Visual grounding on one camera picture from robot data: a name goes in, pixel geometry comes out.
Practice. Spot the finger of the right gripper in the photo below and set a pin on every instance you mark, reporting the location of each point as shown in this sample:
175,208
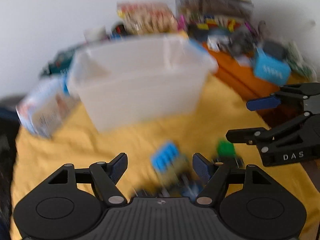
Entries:
263,103
244,136

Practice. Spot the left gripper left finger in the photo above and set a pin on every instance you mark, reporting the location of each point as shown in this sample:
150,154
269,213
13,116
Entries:
105,176

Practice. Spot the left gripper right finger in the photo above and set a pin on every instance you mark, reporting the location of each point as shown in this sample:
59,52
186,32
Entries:
216,176

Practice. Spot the green square building brick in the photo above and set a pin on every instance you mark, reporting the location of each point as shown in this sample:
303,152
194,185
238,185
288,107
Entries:
225,149

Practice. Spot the large blue building brick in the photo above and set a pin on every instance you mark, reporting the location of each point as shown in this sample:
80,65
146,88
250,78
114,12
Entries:
164,157

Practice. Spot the orange box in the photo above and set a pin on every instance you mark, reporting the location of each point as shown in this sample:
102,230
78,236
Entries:
240,78

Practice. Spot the light blue carton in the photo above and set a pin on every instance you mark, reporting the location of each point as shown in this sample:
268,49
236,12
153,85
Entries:
270,69

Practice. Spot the yellow blanket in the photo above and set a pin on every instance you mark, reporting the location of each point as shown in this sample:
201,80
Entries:
78,142

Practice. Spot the baby wipes pack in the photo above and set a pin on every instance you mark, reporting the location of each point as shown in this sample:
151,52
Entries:
43,110

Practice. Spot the white plastic storage bin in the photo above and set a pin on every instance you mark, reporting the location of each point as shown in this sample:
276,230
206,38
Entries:
135,79

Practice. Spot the snack bag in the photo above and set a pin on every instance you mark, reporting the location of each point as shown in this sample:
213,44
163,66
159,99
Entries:
140,18

